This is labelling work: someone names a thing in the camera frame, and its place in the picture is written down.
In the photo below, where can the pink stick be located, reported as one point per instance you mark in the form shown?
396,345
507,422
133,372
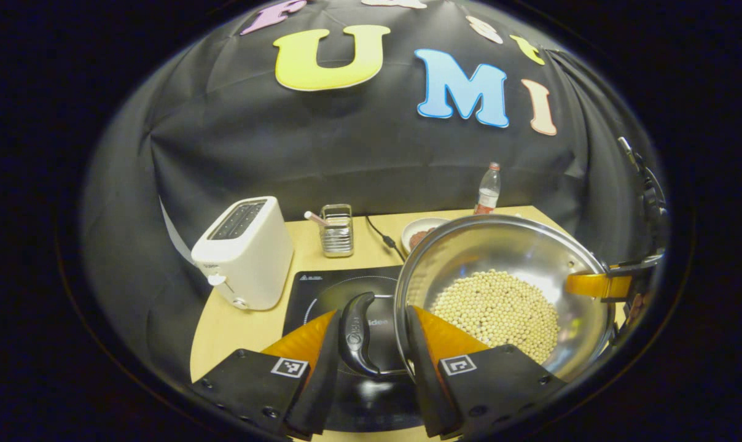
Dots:
314,217

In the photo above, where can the red meat slice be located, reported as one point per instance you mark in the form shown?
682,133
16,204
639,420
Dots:
420,237

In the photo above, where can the white round plate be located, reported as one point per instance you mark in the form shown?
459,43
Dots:
414,223

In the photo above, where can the black induction cooktop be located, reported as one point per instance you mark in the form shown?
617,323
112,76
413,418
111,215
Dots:
322,288

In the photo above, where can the white toaster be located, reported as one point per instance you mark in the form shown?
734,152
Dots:
248,258

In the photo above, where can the clear water bottle red label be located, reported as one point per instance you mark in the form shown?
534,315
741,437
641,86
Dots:
488,190

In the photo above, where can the pile of soybeans in pot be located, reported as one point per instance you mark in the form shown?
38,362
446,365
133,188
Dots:
500,313

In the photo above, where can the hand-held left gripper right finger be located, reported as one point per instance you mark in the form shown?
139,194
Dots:
423,380

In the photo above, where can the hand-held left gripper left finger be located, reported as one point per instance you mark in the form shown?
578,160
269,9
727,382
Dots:
325,380

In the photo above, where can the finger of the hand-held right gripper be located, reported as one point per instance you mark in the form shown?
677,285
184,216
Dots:
635,264
595,285

